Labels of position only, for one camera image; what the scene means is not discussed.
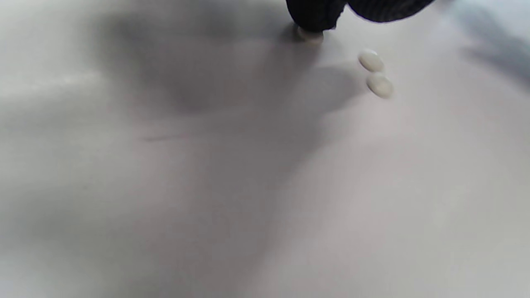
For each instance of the person's left hand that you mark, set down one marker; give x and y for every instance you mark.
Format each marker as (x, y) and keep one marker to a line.
(314, 14)

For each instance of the round white go stone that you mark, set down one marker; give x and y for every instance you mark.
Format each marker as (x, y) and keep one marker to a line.
(310, 37)
(380, 85)
(371, 61)

